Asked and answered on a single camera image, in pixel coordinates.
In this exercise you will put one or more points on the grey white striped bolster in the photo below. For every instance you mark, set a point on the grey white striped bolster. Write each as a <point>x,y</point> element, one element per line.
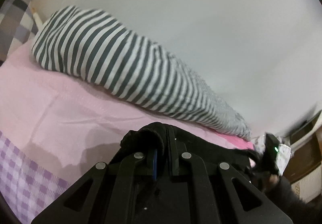
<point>93,45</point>

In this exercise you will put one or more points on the black denim pants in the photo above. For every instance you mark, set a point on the black denim pants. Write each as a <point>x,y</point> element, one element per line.
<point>210,153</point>

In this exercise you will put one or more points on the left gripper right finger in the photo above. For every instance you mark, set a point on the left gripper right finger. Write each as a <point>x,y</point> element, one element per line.
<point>170,163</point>

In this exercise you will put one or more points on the white patterned blanket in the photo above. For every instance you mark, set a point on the white patterned blanket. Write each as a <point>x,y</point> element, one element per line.
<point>283,156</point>

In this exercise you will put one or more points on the pink purple checked bedsheet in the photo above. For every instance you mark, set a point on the pink purple checked bedsheet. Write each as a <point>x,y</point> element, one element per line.
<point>54,128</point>

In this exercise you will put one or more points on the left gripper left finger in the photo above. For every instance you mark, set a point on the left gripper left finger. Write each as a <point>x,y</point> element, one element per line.
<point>138,156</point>

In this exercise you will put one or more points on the plaid pillow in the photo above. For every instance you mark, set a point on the plaid pillow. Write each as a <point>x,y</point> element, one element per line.
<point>17,26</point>

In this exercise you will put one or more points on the person right hand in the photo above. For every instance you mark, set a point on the person right hand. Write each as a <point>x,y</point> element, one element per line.
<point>273,180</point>

